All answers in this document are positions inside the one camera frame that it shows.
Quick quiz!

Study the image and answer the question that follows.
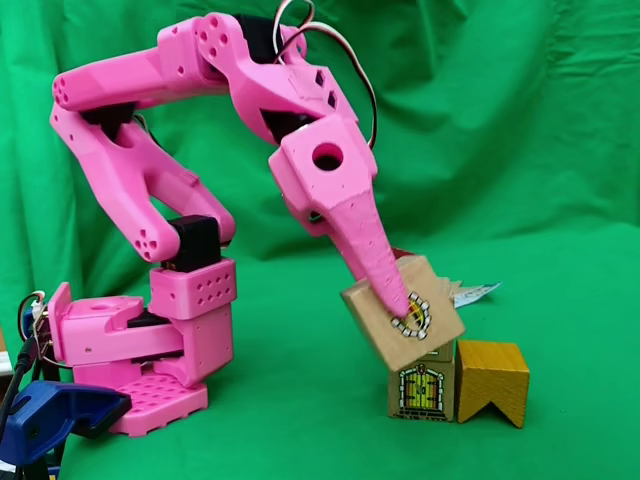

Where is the wooden cube oval window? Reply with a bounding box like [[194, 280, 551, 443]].
[[340, 255, 467, 372]]

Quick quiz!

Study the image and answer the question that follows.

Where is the wooden cube door print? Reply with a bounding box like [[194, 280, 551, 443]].
[[387, 357, 457, 424]]

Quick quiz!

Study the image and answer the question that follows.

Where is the green cloth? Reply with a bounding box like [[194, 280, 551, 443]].
[[0, 0, 640, 480]]

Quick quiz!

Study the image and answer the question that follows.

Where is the yellow notched wooden block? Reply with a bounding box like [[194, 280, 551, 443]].
[[455, 340, 531, 430]]

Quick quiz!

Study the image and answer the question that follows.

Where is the motor controller board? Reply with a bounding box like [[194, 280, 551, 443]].
[[19, 291, 56, 361]]

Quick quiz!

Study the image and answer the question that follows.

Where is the blue clamp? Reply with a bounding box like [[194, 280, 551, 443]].
[[0, 378, 135, 469]]

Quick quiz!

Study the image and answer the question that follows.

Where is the white red black servo cable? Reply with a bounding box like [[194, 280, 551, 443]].
[[272, 0, 379, 149]]

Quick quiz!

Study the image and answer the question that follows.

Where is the black power cable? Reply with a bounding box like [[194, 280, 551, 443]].
[[0, 337, 41, 431]]

